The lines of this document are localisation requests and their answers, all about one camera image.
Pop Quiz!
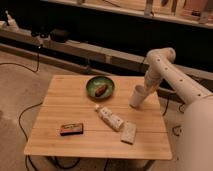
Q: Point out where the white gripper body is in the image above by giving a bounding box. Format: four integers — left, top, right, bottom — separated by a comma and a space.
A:
144, 68, 162, 91

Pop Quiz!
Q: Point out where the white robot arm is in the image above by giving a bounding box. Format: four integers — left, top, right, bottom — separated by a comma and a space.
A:
144, 48, 213, 171

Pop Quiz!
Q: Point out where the dark round object on ledge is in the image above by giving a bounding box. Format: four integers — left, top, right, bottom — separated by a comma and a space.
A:
50, 29, 69, 43

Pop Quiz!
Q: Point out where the white tube with cap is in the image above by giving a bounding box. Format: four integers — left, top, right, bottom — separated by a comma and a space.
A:
95, 104, 124, 132

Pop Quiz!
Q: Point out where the wooden table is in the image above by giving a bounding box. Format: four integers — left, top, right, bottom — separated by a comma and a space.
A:
24, 75, 172, 160

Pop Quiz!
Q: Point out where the black floor cable left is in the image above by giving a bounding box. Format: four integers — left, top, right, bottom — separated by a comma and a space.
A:
0, 44, 81, 171

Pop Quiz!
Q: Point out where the brown food piece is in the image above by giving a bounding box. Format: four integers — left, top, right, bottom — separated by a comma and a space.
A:
95, 84, 108, 97

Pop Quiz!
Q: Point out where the white spray bottle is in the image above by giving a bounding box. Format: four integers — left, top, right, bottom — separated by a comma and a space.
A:
5, 11, 19, 31

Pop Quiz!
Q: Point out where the black cable right floor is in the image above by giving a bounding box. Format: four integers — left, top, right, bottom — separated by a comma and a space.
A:
162, 93, 186, 137

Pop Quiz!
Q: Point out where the dark red flat box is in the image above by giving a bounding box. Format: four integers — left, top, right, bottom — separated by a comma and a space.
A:
60, 123, 84, 136

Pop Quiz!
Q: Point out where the green ceramic bowl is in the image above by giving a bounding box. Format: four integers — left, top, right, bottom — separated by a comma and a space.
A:
86, 76, 115, 100

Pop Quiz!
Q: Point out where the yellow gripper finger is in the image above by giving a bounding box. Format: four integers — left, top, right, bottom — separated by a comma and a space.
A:
145, 87, 153, 94

